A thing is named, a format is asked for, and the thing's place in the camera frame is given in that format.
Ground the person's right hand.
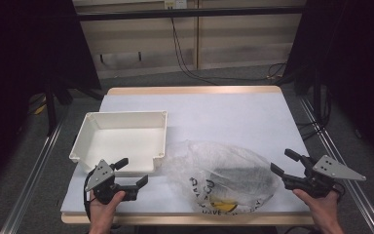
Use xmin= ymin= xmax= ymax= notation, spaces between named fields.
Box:
xmin=292 ymin=188 xmax=340 ymax=225

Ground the black curtain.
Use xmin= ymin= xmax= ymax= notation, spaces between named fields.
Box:
xmin=285 ymin=0 xmax=374 ymax=170
xmin=0 ymin=0 xmax=101 ymax=196

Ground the black horizontal bar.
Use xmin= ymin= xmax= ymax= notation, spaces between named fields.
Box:
xmin=77 ymin=5 xmax=306 ymax=22

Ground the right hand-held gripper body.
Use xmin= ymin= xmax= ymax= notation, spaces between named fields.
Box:
xmin=281 ymin=154 xmax=368 ymax=199

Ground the black metal stand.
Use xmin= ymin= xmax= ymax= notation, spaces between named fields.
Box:
xmin=43 ymin=81 xmax=105 ymax=136

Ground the metal floor rail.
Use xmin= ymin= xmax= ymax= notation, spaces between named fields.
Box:
xmin=298 ymin=97 xmax=374 ymax=234
xmin=0 ymin=120 xmax=64 ymax=234

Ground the yellow floor object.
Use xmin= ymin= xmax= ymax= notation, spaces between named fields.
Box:
xmin=32 ymin=101 xmax=48 ymax=115

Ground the black rectangular case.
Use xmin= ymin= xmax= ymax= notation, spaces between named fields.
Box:
xmin=212 ymin=166 xmax=272 ymax=196

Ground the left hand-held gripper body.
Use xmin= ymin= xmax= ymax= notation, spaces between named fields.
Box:
xmin=84 ymin=158 xmax=140 ymax=206

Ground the white plastic tray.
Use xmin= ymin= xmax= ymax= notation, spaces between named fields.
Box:
xmin=68 ymin=110 xmax=168 ymax=175

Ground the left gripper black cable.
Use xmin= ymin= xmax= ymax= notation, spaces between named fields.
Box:
xmin=83 ymin=170 xmax=94 ymax=222

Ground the pale blue table mat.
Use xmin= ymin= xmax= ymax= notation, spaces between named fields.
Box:
xmin=60 ymin=93 xmax=311 ymax=215

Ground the long black wall cable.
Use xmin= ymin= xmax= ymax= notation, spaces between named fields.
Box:
xmin=169 ymin=18 xmax=288 ymax=86

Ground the black floor cable bundle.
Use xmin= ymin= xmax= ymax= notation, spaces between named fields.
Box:
xmin=296 ymin=87 xmax=334 ymax=141

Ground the white wall socket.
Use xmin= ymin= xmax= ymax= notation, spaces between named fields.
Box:
xmin=164 ymin=0 xmax=188 ymax=10

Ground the light wooden panel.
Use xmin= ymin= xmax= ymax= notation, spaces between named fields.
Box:
xmin=72 ymin=0 xmax=307 ymax=80

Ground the person's left hand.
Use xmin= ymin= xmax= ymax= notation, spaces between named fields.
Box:
xmin=88 ymin=189 xmax=127 ymax=228

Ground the clear printed plastic bag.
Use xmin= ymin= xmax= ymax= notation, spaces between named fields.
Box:
xmin=162 ymin=139 xmax=281 ymax=216

